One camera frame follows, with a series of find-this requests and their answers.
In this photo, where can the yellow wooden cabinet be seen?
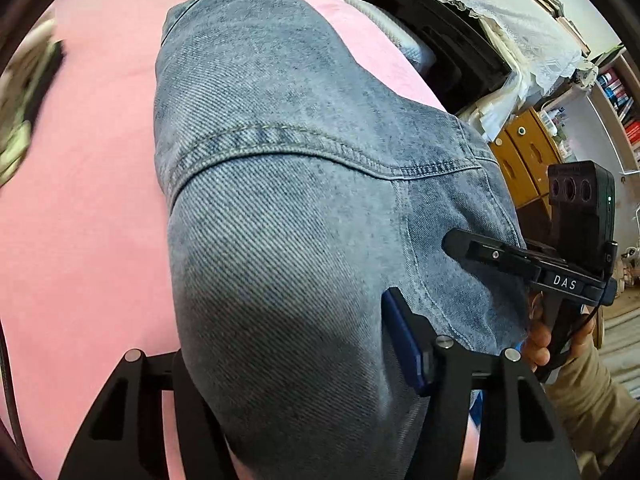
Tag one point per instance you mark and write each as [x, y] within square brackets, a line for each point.
[525, 155]

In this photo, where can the white lace cloth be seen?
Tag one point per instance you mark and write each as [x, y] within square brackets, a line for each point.
[525, 25]

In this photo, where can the white cushioned stool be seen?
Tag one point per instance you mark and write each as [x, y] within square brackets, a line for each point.
[395, 35]

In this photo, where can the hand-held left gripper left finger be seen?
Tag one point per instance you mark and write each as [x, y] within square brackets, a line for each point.
[160, 375]

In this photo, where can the bookshelf with books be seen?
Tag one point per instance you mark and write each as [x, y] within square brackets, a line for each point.
[620, 105]

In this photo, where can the stack of books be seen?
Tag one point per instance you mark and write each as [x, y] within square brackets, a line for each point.
[550, 5]

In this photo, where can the pink bed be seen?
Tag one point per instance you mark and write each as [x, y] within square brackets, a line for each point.
[90, 235]

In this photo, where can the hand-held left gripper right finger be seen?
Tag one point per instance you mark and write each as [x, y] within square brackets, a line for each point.
[400, 340]

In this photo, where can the black folded garment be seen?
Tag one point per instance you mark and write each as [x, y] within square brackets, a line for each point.
[47, 80]

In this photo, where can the person's right hand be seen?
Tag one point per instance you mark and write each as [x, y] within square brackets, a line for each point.
[537, 345]

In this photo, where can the person's right forearm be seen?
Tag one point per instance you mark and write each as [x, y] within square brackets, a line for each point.
[595, 410]

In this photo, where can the blue denim jacket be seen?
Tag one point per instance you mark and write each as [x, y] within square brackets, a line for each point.
[300, 210]

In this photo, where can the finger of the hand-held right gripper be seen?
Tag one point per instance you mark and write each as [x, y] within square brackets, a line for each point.
[490, 255]

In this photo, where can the black furniture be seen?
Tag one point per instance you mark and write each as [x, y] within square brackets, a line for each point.
[440, 25]

